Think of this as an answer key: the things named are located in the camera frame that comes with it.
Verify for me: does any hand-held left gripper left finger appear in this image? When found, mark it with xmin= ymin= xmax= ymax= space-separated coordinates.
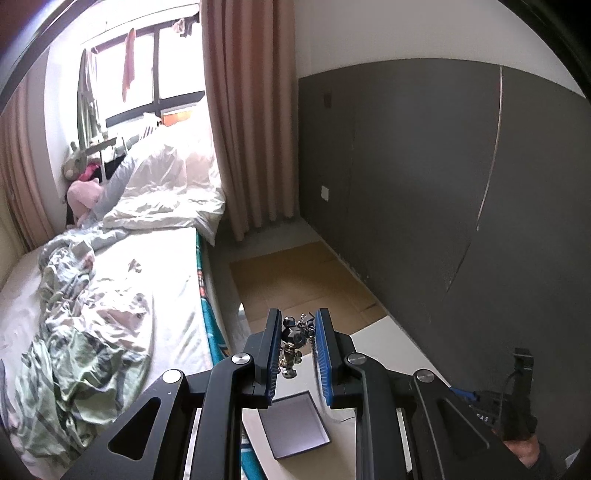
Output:
xmin=60 ymin=308 xmax=283 ymax=480

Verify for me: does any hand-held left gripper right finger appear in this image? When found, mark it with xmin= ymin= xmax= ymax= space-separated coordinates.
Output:
xmin=313 ymin=308 xmax=525 ymax=480

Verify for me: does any black jewelry box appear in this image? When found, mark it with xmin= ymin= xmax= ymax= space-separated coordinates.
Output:
xmin=259 ymin=390 xmax=332 ymax=460

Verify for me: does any person's right hand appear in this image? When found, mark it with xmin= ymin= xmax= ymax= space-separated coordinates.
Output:
xmin=501 ymin=435 xmax=543 ymax=467

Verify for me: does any brown cardboard sheet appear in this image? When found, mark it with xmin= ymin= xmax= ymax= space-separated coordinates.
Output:
xmin=229 ymin=242 xmax=386 ymax=333

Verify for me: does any bed with white sheet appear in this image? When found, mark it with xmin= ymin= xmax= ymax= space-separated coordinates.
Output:
xmin=0 ymin=226 xmax=232 ymax=480

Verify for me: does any white duvet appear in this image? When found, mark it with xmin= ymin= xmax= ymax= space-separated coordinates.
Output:
xmin=92 ymin=99 xmax=227 ymax=245

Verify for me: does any green patterned blanket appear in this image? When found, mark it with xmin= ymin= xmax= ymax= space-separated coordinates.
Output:
xmin=0 ymin=228 xmax=158 ymax=457

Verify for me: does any wide pink curtain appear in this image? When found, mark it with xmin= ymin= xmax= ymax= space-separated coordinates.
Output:
xmin=199 ymin=0 xmax=301 ymax=241

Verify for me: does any pink plush toy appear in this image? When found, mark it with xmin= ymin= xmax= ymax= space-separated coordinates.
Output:
xmin=67 ymin=179 xmax=105 ymax=227

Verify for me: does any grey plush toy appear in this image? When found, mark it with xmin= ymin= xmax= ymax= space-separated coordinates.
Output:
xmin=62 ymin=141 xmax=100 ymax=182

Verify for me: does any beige bed headboard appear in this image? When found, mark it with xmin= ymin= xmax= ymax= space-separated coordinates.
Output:
xmin=0 ymin=189 xmax=31 ymax=282

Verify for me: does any window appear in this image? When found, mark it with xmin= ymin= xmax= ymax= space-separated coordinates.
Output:
xmin=83 ymin=9 xmax=206 ymax=130

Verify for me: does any narrow pink curtain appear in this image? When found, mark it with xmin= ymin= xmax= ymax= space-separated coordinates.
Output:
xmin=0 ymin=69 xmax=58 ymax=252

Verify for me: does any hanging green garment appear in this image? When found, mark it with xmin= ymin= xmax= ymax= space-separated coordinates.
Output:
xmin=76 ymin=46 xmax=109 ymax=148

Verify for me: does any hanging pink garment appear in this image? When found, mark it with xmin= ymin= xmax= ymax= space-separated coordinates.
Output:
xmin=121 ymin=28 xmax=137 ymax=102

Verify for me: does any hanging dark garment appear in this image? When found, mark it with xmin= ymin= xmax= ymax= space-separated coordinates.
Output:
xmin=171 ymin=10 xmax=202 ymax=38

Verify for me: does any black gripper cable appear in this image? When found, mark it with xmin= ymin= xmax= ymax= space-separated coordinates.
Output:
xmin=501 ymin=369 xmax=520 ymax=416

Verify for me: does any cream bed frame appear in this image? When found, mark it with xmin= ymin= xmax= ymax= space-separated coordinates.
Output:
xmin=203 ymin=231 xmax=252 ymax=361

